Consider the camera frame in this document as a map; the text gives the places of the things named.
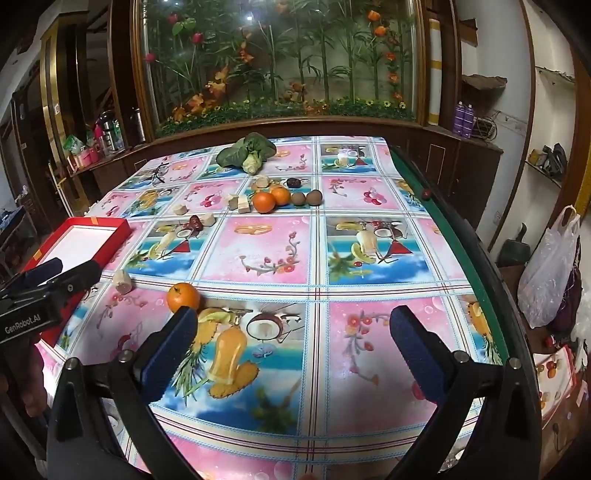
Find red cardboard tray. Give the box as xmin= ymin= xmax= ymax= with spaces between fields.
xmin=21 ymin=216 xmax=131 ymax=348

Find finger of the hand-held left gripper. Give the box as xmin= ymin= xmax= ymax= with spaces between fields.
xmin=9 ymin=257 xmax=64 ymax=289
xmin=39 ymin=261 xmax=101 ymax=308

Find silver thermos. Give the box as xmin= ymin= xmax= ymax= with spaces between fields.
xmin=99 ymin=111 xmax=116 ymax=153

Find dark thermos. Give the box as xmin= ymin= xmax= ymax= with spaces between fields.
xmin=130 ymin=107 xmax=146 ymax=144

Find white plastic bag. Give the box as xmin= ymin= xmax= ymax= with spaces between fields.
xmin=517 ymin=205 xmax=581 ymax=329

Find wicker basket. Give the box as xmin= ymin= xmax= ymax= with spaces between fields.
xmin=473 ymin=116 xmax=498 ymax=139

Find artificial plant display case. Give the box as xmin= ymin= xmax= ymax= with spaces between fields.
xmin=131 ymin=0 xmax=426 ymax=137

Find dark wooden cabinet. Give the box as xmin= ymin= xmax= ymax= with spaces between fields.
xmin=46 ymin=121 xmax=504 ymax=232

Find dark purple bag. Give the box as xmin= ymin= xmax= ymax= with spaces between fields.
xmin=549 ymin=235 xmax=583 ymax=335

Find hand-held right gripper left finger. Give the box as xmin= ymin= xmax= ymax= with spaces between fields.
xmin=46 ymin=305 xmax=199 ymax=480

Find fruit printed tablecloth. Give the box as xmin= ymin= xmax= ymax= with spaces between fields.
xmin=34 ymin=135 xmax=509 ymax=480

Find black eyeglasses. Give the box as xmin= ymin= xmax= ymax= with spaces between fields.
xmin=139 ymin=159 xmax=178 ymax=188

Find green leafy vegetable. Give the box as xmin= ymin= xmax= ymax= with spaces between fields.
xmin=216 ymin=132 xmax=278 ymax=175

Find yellow striped roll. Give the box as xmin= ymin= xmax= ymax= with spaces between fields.
xmin=427 ymin=18 xmax=444 ymax=126

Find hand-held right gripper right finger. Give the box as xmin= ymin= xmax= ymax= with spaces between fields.
xmin=389 ymin=305 xmax=543 ymax=480

